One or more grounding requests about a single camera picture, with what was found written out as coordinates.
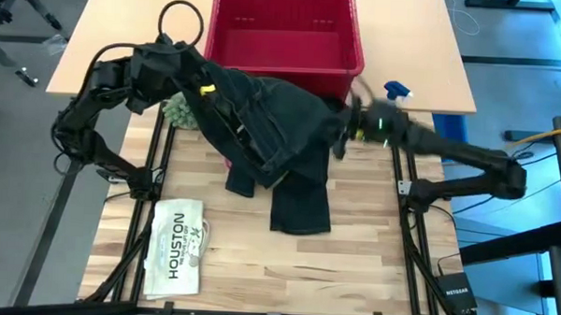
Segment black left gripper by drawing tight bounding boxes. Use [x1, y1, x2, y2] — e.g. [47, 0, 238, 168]
[169, 45, 220, 109]

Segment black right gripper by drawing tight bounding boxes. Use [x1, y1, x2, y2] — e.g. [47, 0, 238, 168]
[332, 97, 410, 163]

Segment dark denim jeans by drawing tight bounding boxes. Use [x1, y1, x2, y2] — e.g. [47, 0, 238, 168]
[179, 60, 357, 238]

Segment red plastic laundry basket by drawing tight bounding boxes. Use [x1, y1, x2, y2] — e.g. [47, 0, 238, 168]
[201, 0, 367, 104]

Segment green succulent plant in pot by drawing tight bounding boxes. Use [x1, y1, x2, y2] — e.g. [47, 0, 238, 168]
[162, 91, 200, 131]

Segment blue spray bottle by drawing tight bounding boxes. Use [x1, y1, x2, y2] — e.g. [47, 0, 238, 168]
[383, 79, 414, 106]

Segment blue bin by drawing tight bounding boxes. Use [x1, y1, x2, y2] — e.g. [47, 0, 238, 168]
[430, 113, 471, 165]

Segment clear plastic bag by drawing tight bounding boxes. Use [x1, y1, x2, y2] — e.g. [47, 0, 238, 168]
[44, 33, 69, 58]

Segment black wheeled stand base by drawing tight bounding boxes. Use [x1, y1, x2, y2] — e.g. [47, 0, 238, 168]
[0, 0, 65, 89]

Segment white Houston tote bag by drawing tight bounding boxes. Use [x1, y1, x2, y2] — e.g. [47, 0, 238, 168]
[143, 197, 212, 302]

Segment black table leg bar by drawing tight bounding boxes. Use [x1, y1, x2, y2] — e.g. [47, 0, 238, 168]
[12, 94, 106, 310]

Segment black Netgear router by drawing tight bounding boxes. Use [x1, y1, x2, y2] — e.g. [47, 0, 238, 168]
[433, 270, 480, 315]

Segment black desk foot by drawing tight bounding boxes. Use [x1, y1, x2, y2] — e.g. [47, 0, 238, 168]
[464, 0, 556, 13]

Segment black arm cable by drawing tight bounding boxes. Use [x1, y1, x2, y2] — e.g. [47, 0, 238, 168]
[84, 0, 207, 81]

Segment black aluminium table frame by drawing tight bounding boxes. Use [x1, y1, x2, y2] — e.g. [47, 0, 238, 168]
[0, 93, 561, 315]

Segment white floor cable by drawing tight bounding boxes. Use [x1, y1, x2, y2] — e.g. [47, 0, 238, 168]
[446, 0, 482, 37]

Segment yellow cable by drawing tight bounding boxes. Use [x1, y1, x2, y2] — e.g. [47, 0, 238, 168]
[508, 122, 561, 150]

